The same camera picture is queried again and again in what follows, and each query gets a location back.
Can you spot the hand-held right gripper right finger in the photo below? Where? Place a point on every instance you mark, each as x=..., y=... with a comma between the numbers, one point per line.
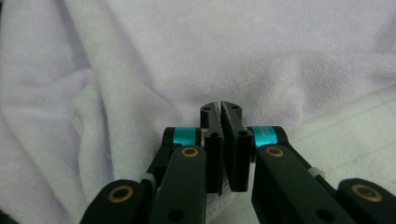
x=236, y=155

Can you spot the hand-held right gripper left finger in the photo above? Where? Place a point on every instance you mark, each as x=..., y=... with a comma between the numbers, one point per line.
x=214, y=149

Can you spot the white grid mat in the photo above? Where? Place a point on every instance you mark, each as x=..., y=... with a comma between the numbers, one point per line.
x=358, y=140

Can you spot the lilac towel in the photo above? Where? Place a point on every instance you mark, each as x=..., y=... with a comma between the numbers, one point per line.
x=155, y=62

